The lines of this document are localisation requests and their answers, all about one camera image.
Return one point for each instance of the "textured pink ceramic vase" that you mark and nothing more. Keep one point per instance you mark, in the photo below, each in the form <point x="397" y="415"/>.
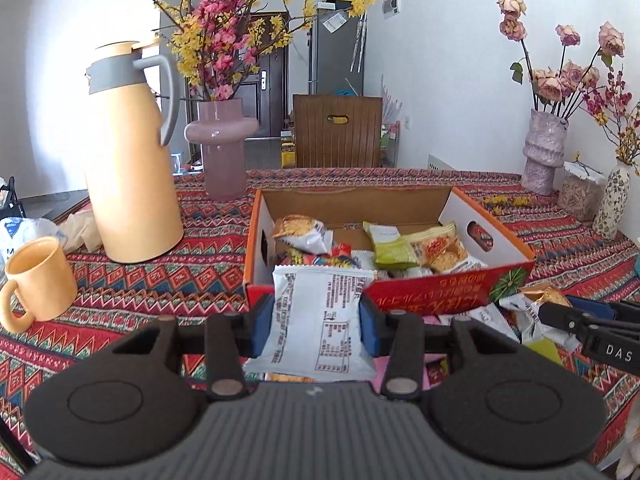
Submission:
<point x="544" y="150"/>

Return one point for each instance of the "white printed snack packet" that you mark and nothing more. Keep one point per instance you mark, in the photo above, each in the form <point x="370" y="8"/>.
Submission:
<point x="315" y="325"/>

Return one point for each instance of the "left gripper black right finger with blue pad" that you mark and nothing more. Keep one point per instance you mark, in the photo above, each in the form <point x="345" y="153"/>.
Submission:
<point x="403" y="339"/>

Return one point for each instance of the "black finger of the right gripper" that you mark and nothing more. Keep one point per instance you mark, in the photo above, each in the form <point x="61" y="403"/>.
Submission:
<point x="608" y="331"/>

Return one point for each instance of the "pink glass vase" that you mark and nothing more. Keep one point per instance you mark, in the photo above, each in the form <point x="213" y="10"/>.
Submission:
<point x="220" y="131"/>

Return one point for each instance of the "floral white small vase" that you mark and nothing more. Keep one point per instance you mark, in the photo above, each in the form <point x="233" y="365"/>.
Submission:
<point x="614" y="200"/>

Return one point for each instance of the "yellow thermos jug grey handle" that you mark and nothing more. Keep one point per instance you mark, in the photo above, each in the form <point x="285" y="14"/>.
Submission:
<point x="133" y="104"/>

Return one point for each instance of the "yellow red snack packet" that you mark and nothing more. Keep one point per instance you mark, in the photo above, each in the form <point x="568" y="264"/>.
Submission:
<point x="438" y="248"/>

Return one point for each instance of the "orange cardboard snack box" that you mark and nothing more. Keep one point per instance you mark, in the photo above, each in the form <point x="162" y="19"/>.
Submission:
<point x="497" y="266"/>

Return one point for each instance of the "grey refrigerator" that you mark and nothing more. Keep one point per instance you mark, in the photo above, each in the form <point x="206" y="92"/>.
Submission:
<point x="336" y="54"/>

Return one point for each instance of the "pink yellow artificial flowers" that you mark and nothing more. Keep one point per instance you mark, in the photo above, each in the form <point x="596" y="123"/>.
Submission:
<point x="217" y="44"/>

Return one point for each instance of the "cracker snack packet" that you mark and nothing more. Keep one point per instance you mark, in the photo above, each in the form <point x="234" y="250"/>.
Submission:
<point x="303" y="233"/>

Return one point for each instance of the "white blue plastic bag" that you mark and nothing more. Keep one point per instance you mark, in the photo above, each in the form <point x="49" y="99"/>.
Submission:
<point x="15" y="232"/>

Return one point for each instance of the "yellow ceramic mug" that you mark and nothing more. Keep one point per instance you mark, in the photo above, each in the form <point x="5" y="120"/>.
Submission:
<point x="40" y="286"/>

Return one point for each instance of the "dried pink roses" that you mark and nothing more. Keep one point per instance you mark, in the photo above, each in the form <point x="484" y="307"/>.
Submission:
<point x="558" y="90"/>

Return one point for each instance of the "dark entrance door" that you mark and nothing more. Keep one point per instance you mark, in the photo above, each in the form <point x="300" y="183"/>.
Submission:
<point x="264" y="94"/>

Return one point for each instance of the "brown wooden chair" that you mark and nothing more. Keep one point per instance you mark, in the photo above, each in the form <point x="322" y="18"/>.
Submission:
<point x="337" y="131"/>

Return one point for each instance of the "green snack packet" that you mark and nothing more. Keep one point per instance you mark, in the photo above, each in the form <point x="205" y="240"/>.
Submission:
<point x="391" y="250"/>

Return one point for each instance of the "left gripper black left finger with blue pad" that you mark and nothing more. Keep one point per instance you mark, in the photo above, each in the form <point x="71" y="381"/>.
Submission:
<point x="225" y="339"/>

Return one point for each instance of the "large colourful chip bag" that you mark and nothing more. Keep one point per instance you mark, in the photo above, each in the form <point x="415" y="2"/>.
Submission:
<point x="340" y="256"/>

